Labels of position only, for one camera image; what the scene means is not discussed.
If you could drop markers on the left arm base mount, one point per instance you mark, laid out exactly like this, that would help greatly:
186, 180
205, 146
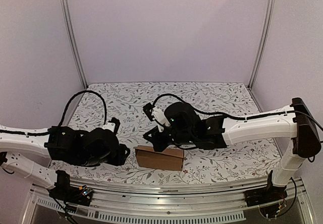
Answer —
69, 194

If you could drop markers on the left aluminium frame post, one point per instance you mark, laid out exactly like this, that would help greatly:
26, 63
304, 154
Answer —
73, 42

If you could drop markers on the floral patterned table mat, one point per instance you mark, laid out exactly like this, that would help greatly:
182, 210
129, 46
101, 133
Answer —
125, 102

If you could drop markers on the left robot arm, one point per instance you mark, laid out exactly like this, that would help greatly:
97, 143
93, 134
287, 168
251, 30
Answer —
74, 147

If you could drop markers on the aluminium front rail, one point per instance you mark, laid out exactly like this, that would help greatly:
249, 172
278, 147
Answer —
202, 203

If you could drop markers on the brown cardboard box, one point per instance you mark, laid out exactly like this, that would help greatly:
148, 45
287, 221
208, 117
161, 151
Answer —
168, 160

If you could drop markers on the right aluminium frame post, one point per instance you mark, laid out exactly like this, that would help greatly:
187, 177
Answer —
262, 43

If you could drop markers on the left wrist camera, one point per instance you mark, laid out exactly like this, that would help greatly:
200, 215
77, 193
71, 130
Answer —
112, 125

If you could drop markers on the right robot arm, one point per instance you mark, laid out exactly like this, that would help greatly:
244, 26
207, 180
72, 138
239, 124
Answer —
180, 124

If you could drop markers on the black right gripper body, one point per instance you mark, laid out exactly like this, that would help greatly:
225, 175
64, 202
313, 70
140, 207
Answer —
156, 138

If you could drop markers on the small green circuit board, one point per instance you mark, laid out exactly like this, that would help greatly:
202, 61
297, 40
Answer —
85, 191

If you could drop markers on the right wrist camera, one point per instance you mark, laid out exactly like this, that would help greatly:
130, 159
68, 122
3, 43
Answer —
154, 113

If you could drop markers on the aluminium frame post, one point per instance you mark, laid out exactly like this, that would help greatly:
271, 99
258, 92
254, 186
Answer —
73, 42
262, 43

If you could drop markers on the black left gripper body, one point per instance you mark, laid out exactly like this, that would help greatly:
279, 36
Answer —
117, 159

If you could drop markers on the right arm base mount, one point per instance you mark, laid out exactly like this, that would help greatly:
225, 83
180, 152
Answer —
264, 195

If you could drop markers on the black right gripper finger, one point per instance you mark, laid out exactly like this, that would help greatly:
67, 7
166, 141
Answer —
151, 134
156, 144

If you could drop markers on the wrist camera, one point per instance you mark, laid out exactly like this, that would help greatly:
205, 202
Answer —
112, 125
154, 113

